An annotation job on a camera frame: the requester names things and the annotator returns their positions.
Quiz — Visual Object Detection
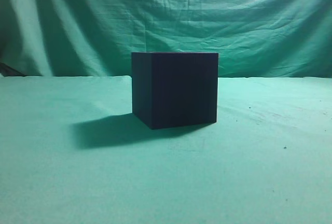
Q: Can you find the dark cube box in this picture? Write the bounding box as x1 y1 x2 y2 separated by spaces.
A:
131 52 219 130

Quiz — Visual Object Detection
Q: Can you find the green table cloth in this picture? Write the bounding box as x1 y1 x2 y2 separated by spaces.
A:
1 76 331 223

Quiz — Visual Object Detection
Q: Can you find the green backdrop cloth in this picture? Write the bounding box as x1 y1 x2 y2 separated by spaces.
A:
1 0 331 77

